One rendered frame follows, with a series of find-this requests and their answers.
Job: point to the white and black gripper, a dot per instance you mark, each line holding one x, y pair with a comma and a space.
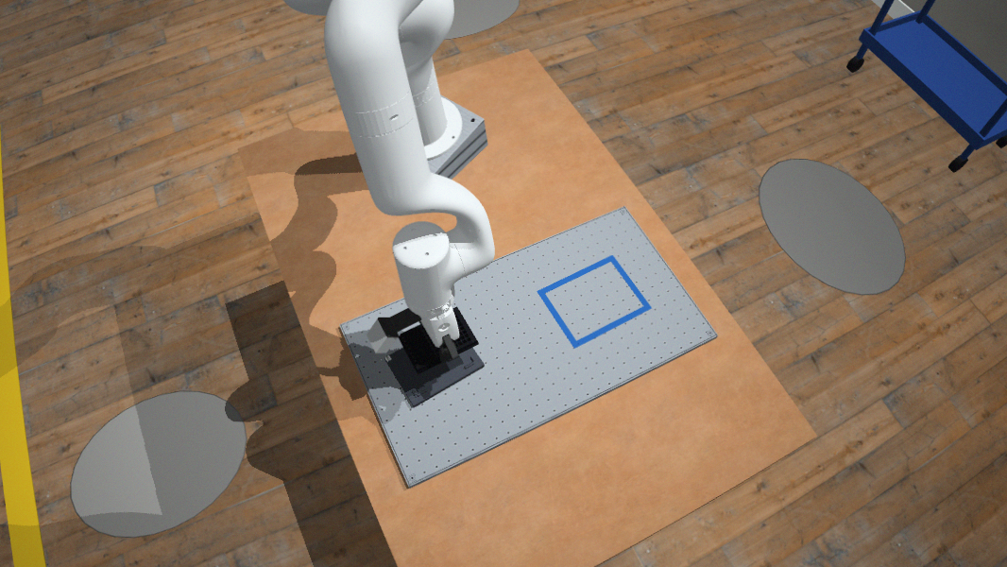
443, 335

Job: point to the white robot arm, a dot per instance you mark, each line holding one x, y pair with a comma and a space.
366, 57

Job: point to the grey perforated breadboard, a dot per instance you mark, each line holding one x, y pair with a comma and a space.
532, 373

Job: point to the blue tape outline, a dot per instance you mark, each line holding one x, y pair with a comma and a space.
646, 306

